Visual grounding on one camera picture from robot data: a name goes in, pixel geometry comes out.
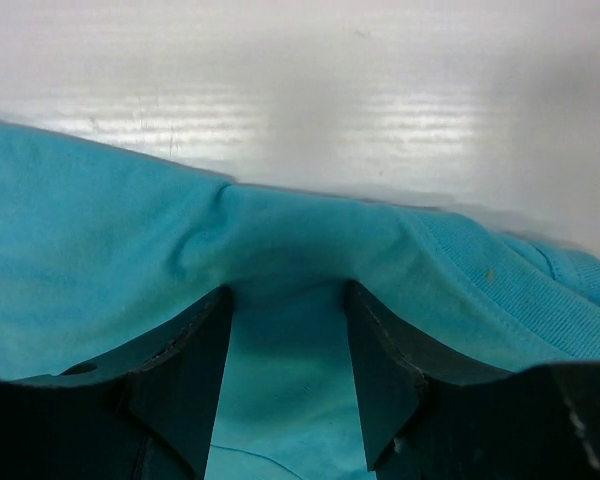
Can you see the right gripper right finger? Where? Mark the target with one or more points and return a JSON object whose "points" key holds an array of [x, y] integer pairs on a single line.
{"points": [[396, 368]]}

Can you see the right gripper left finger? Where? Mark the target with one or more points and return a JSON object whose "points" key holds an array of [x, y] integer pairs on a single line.
{"points": [[144, 410]]}

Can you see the turquoise t shirt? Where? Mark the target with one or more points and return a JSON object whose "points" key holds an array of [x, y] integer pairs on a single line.
{"points": [[99, 245]]}

